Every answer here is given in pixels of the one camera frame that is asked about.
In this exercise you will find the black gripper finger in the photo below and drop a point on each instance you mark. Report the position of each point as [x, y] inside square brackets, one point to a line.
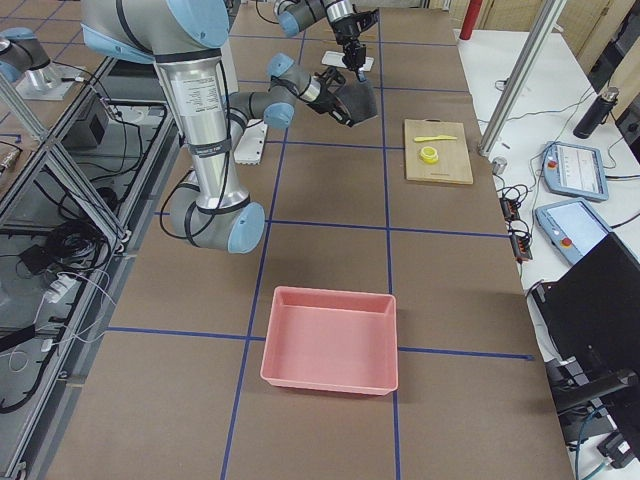
[355, 61]

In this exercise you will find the red cylinder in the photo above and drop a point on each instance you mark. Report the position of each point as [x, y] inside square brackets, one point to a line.
[470, 19]

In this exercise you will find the yellow plastic knife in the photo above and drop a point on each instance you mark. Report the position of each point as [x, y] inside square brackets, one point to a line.
[420, 139]

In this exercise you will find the white perforated plate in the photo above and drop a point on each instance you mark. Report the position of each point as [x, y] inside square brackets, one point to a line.
[250, 148]

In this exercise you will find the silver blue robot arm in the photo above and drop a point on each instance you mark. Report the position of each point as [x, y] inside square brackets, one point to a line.
[183, 41]
[296, 16]

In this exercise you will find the wooden cutting board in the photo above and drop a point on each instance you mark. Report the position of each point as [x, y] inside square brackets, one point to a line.
[454, 165]

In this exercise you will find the yellow tape roll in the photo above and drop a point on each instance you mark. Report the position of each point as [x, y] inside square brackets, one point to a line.
[429, 155]

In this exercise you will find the black orange connector strip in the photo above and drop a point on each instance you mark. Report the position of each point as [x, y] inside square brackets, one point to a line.
[518, 230]

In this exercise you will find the black monitor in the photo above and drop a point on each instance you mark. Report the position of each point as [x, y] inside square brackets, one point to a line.
[592, 312]

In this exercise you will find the small metal cylinder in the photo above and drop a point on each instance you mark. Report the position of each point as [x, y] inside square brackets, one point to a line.
[499, 165]

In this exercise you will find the far blue teach pendant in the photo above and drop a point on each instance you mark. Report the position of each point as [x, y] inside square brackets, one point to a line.
[575, 171]

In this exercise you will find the black box on frame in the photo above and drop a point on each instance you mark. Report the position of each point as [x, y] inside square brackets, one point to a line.
[89, 128]

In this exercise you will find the aluminium frame post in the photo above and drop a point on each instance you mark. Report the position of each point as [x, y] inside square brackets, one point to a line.
[542, 27]

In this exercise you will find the blue teach pendant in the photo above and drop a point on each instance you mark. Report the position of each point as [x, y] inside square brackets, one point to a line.
[575, 171]
[573, 227]

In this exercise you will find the near blue teach pendant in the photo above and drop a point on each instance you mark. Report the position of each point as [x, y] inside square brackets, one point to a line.
[573, 227]

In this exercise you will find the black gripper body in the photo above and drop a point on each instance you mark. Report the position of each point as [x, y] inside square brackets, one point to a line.
[328, 99]
[346, 32]

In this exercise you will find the white rectangular plastic tray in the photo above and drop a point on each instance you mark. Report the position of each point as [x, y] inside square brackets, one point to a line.
[335, 59]

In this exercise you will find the pink plastic bin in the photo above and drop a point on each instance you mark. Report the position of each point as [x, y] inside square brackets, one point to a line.
[331, 340]

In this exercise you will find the black water bottle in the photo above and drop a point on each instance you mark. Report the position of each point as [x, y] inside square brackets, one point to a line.
[597, 113]

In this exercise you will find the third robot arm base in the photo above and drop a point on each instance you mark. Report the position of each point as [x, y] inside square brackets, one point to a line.
[25, 62]

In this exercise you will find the grey pink microfibre cloth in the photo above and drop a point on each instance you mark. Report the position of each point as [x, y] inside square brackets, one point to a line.
[358, 100]

